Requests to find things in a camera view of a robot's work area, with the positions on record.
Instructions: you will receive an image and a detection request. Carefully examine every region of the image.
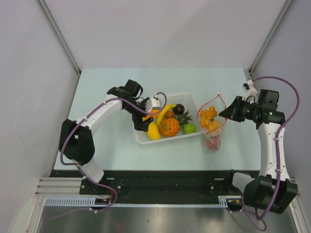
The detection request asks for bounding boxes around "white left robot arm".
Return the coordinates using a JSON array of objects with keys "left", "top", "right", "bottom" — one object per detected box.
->
[{"left": 59, "top": 80, "right": 161, "bottom": 194}]

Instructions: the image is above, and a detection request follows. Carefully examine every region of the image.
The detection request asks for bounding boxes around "dark purple toy eggplant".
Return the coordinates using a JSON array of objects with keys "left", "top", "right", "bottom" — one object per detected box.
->
[{"left": 173, "top": 104, "right": 185, "bottom": 116}]

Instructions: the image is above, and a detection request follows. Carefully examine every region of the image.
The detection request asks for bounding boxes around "aluminium frame post left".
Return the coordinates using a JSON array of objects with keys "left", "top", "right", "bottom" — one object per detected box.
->
[{"left": 36, "top": 0, "right": 82, "bottom": 77}]

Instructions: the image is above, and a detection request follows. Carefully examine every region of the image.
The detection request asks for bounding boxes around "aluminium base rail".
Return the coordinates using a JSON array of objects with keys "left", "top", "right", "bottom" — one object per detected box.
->
[{"left": 35, "top": 177, "right": 85, "bottom": 196}]

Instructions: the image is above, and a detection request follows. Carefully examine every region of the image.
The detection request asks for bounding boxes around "white slotted cable duct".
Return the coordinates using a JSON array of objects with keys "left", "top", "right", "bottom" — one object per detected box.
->
[{"left": 45, "top": 196, "right": 230, "bottom": 208}]

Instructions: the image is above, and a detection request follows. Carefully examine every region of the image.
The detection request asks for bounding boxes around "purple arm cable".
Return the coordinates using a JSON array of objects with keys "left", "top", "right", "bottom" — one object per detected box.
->
[
  {"left": 47, "top": 91, "right": 167, "bottom": 220},
  {"left": 242, "top": 76, "right": 302, "bottom": 231}
]

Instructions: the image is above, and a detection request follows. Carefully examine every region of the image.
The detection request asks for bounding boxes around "orange toy pineapple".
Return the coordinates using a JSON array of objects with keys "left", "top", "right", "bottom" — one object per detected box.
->
[{"left": 158, "top": 111, "right": 192, "bottom": 137}]

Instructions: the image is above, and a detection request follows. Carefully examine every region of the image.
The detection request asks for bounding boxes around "pink toy peach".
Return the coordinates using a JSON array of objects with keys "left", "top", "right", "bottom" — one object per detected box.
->
[{"left": 206, "top": 136, "right": 221, "bottom": 151}]

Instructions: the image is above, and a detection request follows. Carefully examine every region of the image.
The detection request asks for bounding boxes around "orange toy fruit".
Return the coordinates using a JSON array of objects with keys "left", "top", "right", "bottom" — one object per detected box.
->
[{"left": 208, "top": 120, "right": 221, "bottom": 131}]

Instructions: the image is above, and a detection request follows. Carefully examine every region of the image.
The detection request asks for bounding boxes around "green toy bell pepper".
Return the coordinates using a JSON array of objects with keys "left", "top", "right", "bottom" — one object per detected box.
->
[{"left": 183, "top": 123, "right": 196, "bottom": 134}]

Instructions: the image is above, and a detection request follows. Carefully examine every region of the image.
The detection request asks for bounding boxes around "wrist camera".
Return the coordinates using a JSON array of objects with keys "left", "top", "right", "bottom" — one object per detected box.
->
[
  {"left": 145, "top": 93, "right": 162, "bottom": 113},
  {"left": 242, "top": 80, "right": 258, "bottom": 103}
]

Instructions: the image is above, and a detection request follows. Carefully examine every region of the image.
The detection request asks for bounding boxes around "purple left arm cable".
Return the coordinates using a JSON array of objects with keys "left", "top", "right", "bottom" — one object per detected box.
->
[{"left": 47, "top": 91, "right": 167, "bottom": 220}]

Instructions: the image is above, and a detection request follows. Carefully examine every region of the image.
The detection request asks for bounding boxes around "orange toy ginger root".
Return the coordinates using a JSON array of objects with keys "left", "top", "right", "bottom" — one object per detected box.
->
[{"left": 200, "top": 106, "right": 218, "bottom": 129}]

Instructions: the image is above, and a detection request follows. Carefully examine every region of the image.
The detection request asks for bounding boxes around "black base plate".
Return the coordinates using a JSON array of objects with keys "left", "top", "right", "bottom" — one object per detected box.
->
[{"left": 50, "top": 169, "right": 267, "bottom": 206}]

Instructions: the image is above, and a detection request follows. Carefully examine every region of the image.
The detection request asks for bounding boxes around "brown toy potato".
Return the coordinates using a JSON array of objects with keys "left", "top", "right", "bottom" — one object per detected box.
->
[{"left": 164, "top": 111, "right": 175, "bottom": 118}]

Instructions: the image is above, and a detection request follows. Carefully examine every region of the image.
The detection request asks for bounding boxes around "yellow toy mango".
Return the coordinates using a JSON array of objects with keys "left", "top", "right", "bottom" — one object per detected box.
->
[{"left": 147, "top": 122, "right": 161, "bottom": 140}]

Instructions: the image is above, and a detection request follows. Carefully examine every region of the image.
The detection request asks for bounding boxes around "clear zip bag red zipper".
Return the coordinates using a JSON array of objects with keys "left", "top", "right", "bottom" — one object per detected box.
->
[{"left": 196, "top": 92, "right": 227, "bottom": 151}]

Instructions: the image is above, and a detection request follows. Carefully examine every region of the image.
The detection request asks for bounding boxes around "orange toy papaya half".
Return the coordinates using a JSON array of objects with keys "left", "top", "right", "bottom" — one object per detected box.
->
[{"left": 142, "top": 110, "right": 159, "bottom": 121}]

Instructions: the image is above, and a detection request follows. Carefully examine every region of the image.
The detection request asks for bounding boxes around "yellow toy banana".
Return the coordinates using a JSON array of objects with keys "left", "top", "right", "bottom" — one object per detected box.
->
[{"left": 156, "top": 104, "right": 175, "bottom": 126}]

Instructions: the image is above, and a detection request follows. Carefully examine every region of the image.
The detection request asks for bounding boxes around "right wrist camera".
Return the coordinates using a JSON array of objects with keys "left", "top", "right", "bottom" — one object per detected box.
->
[{"left": 242, "top": 80, "right": 258, "bottom": 103}]

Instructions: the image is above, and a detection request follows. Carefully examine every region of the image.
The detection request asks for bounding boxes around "white perforated plastic basket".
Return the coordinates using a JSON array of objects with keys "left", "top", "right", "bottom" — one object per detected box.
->
[{"left": 134, "top": 93, "right": 202, "bottom": 145}]

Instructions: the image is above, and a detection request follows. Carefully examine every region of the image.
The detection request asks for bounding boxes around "aluminium frame post right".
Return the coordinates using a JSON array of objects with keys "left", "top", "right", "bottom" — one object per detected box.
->
[{"left": 245, "top": 0, "right": 295, "bottom": 76}]

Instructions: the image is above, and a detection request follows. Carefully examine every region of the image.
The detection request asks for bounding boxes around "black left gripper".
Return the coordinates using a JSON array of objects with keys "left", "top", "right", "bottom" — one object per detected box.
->
[{"left": 123, "top": 98, "right": 153, "bottom": 132}]

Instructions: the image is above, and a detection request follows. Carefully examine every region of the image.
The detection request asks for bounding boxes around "aluminium frame post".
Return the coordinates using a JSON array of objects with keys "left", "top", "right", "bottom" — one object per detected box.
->
[
  {"left": 36, "top": 0, "right": 82, "bottom": 77},
  {"left": 245, "top": 0, "right": 295, "bottom": 76}
]

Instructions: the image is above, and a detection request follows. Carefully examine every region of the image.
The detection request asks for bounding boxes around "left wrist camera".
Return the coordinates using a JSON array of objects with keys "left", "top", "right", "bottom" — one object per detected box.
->
[{"left": 145, "top": 93, "right": 162, "bottom": 113}]

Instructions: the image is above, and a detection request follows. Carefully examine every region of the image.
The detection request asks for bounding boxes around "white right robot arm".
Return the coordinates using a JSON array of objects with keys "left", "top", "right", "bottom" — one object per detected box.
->
[{"left": 219, "top": 89, "right": 298, "bottom": 214}]

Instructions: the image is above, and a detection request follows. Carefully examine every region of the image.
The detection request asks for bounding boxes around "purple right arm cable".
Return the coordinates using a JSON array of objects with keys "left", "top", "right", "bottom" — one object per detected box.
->
[{"left": 242, "top": 76, "right": 302, "bottom": 231}]

